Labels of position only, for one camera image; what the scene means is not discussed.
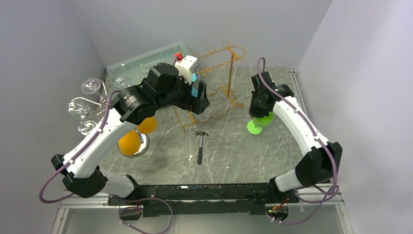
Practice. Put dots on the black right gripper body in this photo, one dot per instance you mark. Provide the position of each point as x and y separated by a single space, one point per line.
256 108

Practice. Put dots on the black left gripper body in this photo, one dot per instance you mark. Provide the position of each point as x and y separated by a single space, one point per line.
180 96

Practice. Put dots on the blue wine glass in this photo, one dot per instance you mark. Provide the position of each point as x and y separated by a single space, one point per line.
195 85

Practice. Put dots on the green wine glass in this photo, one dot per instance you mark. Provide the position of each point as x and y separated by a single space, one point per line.
256 125

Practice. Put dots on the orange wine glass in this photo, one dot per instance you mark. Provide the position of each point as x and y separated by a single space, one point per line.
129 144
148 126

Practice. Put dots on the clear glass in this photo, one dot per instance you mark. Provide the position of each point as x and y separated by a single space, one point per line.
91 86

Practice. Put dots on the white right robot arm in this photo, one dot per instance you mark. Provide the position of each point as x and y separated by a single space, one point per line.
321 157

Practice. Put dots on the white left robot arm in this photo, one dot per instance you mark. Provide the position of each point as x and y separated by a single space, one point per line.
80 167

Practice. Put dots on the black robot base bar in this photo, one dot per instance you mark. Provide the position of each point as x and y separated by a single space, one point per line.
200 199

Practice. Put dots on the chrome tree glass rack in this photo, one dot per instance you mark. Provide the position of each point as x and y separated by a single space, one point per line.
97 110

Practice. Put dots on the clear glass chrome rack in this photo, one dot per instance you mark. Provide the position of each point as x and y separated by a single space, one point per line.
79 110
86 127

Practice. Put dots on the clear plastic storage box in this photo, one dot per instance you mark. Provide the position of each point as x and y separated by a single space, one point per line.
131 71

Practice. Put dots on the black handled hammer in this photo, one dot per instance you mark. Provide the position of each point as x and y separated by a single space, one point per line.
202 134

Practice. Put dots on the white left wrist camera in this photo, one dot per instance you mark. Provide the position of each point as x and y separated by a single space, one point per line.
185 66

